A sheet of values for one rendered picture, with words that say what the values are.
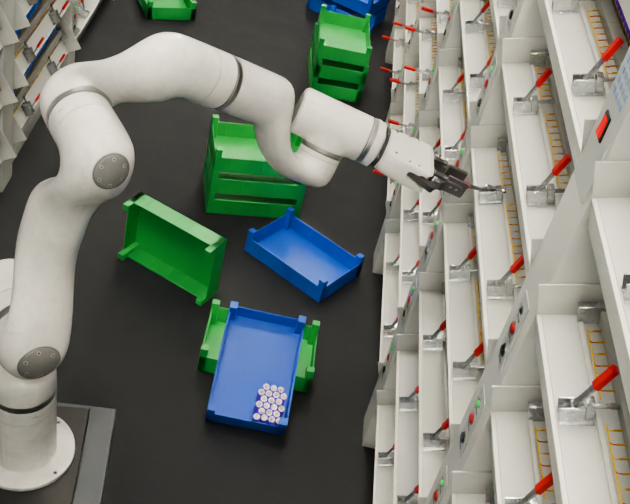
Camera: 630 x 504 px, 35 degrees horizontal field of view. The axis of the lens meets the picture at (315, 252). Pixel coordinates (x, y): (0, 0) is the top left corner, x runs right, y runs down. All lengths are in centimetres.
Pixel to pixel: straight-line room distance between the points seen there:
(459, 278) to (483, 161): 23
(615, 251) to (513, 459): 38
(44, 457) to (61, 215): 59
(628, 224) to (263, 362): 156
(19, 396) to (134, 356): 87
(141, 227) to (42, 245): 134
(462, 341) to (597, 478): 72
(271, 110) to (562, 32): 47
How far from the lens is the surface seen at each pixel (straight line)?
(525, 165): 160
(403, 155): 174
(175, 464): 244
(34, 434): 191
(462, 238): 205
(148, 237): 293
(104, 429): 212
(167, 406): 255
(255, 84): 157
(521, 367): 139
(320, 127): 171
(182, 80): 150
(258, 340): 261
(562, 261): 127
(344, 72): 384
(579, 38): 158
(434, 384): 199
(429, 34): 323
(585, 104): 140
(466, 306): 188
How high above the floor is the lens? 191
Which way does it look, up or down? 38 degrees down
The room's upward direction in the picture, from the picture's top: 15 degrees clockwise
